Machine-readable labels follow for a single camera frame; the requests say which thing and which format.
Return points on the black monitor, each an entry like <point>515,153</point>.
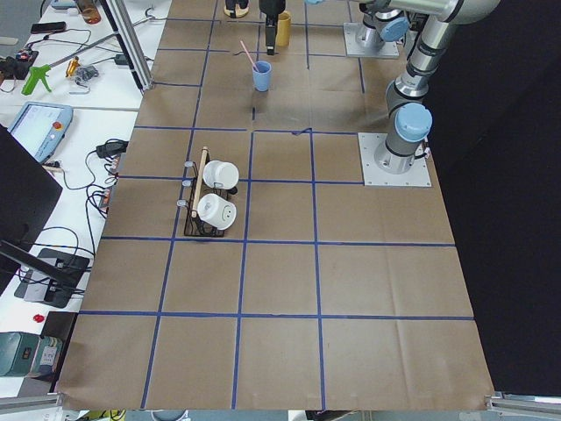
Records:
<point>28,194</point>

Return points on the black wire mug rack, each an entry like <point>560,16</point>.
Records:
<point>194,226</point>

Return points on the bamboo cylinder holder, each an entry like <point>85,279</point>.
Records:
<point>283,29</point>

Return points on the aluminium frame post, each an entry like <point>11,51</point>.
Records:
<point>121,24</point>

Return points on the blue teach pendant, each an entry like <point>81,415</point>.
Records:
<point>40,127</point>

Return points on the black monitor stand base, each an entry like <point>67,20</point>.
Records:
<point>52,277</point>

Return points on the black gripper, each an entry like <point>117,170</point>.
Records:
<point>270,7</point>

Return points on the white smiley mug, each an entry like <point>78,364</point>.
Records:
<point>216,211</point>

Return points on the pink chopstick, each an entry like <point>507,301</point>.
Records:
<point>247,54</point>

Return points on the light blue plastic cup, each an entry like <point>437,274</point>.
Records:
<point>261,74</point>

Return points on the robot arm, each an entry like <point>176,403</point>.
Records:
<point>376,36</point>
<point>410,121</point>

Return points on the black power adapter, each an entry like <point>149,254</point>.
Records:
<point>111,147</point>

